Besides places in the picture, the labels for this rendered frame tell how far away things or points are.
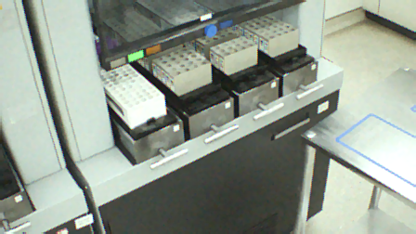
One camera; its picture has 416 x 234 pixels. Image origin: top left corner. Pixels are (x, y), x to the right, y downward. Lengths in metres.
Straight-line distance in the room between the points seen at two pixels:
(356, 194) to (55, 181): 1.37
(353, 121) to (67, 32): 0.67
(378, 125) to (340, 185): 1.05
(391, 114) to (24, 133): 0.85
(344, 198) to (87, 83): 1.34
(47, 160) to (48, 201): 0.10
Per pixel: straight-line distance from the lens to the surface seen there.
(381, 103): 1.23
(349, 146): 1.08
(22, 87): 1.04
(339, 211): 2.06
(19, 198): 1.08
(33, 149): 1.13
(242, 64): 1.31
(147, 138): 1.13
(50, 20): 1.01
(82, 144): 1.17
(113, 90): 1.20
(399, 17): 3.44
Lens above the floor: 1.50
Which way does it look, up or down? 36 degrees down
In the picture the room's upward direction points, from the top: 3 degrees counter-clockwise
